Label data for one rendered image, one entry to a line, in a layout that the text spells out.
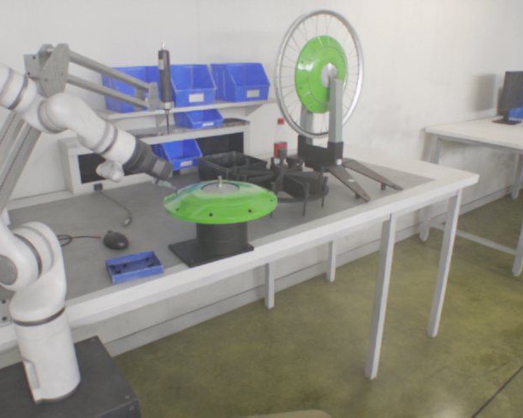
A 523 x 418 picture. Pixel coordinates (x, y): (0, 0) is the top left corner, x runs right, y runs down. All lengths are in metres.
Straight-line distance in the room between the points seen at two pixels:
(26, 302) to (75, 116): 0.35
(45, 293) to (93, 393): 0.22
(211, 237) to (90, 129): 0.45
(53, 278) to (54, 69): 0.50
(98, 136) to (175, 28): 1.22
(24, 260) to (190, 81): 1.51
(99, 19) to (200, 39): 0.47
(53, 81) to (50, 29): 0.83
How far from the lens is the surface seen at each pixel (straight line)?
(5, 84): 0.88
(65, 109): 0.90
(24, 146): 1.08
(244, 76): 2.28
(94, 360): 1.00
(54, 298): 0.83
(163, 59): 1.48
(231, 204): 1.11
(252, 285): 2.68
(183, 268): 1.16
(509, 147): 3.27
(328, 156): 1.83
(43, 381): 0.90
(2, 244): 0.76
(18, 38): 1.90
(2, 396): 0.98
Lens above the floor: 1.45
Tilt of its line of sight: 20 degrees down
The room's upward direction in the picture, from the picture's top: straight up
